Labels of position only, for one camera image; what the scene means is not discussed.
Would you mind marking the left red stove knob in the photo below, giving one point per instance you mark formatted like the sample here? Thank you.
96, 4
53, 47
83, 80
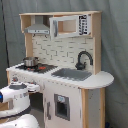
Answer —
14, 79

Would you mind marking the black faucet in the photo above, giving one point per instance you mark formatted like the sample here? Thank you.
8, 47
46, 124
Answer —
80, 65

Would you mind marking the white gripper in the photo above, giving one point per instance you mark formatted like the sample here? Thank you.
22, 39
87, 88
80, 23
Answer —
33, 88

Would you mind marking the grey range hood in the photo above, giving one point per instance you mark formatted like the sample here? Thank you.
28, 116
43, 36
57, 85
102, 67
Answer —
39, 25

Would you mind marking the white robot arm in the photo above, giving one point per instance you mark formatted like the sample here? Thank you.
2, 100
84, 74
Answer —
18, 94

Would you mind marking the grey ice dispenser panel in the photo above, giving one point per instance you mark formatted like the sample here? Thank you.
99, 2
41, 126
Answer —
62, 107

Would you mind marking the silver cooking pot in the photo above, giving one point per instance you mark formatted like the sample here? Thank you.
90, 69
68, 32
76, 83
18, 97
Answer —
30, 61

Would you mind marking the microwave keypad panel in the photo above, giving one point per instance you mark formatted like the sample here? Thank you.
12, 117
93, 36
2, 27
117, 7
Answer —
82, 24

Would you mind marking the grey fridge door handle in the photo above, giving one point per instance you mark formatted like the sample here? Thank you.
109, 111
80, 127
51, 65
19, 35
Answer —
48, 111

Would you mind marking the grey sink basin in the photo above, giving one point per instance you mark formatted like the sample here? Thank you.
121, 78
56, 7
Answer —
72, 74

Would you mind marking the white microwave door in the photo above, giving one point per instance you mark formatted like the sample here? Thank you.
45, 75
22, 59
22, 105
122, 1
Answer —
63, 27

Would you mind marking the black stovetop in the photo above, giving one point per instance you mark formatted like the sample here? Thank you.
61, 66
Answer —
39, 68

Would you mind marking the wooden toy kitchen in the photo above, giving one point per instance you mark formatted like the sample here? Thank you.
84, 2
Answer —
87, 97

